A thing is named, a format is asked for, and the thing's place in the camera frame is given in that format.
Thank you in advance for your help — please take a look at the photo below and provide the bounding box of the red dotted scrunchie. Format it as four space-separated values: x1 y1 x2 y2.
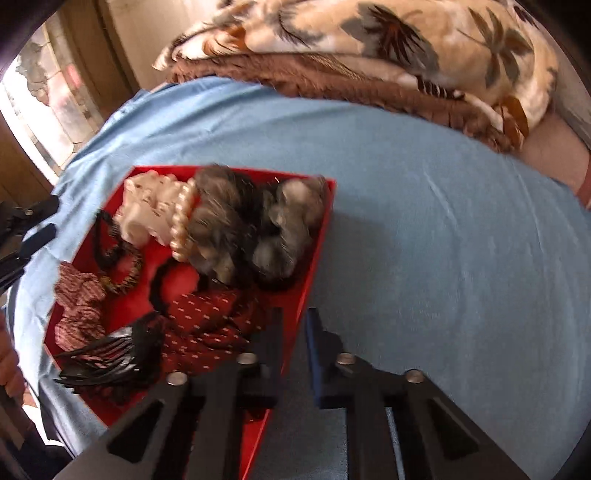
159 290 274 376

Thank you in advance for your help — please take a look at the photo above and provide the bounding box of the pearl bracelet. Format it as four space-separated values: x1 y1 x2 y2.
170 179 202 263

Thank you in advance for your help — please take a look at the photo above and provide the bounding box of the black claw clip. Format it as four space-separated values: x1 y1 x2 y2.
54 311 165 403

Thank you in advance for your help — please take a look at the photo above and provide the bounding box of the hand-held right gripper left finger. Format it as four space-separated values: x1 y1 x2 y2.
55 307 283 480

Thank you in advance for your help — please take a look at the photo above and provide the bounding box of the grey organza scrunchie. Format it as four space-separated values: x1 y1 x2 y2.
187 164 329 292

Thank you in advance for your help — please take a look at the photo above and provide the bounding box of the floral quilted blanket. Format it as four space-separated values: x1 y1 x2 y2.
152 0 561 154

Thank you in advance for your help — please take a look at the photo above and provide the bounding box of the brown wooden furniture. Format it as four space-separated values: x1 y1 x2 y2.
0 113 62 204

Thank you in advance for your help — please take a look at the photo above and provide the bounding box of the grey pillow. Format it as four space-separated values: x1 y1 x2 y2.
549 69 591 149

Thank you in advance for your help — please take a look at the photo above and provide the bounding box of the red checked scrunchie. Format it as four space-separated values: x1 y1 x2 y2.
53 263 110 352

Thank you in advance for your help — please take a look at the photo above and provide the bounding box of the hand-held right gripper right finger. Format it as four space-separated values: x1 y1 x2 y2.
305 307 533 480

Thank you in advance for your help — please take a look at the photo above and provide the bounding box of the white claw clip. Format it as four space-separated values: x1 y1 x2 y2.
115 171 178 247

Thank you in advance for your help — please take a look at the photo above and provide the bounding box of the leopard print scrunchie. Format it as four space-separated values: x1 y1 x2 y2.
99 251 145 296

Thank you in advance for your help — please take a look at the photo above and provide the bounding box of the blue blanket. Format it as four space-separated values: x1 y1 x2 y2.
9 76 591 480

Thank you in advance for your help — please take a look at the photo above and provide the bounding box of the thick black hair tie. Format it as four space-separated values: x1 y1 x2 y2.
148 264 204 315

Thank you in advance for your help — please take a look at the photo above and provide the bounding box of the pink bed sheet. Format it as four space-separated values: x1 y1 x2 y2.
521 110 591 206

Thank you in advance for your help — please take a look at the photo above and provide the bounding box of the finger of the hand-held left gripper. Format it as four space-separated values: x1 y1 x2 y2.
0 195 61 237
0 224 57 288

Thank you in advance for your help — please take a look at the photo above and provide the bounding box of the black beaded scrunchie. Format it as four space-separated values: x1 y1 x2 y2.
92 209 139 278

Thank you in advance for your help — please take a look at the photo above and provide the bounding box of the person's left hand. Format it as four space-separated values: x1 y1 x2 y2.
0 314 27 402

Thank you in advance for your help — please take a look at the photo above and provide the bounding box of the red box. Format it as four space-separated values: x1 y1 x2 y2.
44 165 337 480

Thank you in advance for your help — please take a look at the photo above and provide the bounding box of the window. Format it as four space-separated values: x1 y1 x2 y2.
0 18 105 169

